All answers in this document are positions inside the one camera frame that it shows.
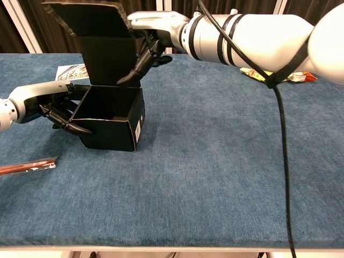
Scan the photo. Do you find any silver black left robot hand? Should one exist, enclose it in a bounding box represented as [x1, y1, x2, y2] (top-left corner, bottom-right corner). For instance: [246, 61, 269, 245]
[8, 81, 94, 135]

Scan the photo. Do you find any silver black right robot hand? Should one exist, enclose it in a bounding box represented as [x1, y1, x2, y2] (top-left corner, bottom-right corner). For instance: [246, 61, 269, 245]
[117, 11, 190, 88]

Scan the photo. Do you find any black paper box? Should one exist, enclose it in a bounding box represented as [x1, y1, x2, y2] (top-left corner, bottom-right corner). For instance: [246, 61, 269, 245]
[42, 1, 147, 153]

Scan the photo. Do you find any white picture card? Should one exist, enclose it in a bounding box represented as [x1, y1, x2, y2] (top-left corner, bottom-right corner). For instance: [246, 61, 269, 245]
[55, 63, 90, 81]

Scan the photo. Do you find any brown wrapped chopsticks packet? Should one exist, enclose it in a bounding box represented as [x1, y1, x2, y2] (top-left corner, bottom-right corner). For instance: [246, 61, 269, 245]
[0, 155, 58, 176]

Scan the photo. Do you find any yellow green snack packet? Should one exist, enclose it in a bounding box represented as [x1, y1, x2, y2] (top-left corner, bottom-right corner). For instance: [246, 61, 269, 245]
[239, 67, 273, 82]

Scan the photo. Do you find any blue table mat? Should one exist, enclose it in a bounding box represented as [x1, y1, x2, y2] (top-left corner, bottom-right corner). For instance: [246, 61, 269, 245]
[0, 52, 344, 247]

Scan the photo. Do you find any orange snack packet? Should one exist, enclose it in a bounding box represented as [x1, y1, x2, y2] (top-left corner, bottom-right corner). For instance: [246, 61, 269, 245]
[288, 71, 319, 83]

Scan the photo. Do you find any white frame post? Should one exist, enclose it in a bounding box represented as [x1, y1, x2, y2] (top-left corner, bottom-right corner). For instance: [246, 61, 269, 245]
[156, 0, 173, 55]
[273, 0, 288, 16]
[1, 0, 43, 54]

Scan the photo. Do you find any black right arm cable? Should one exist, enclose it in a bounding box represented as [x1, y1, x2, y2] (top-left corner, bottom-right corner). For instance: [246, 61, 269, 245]
[197, 0, 310, 258]

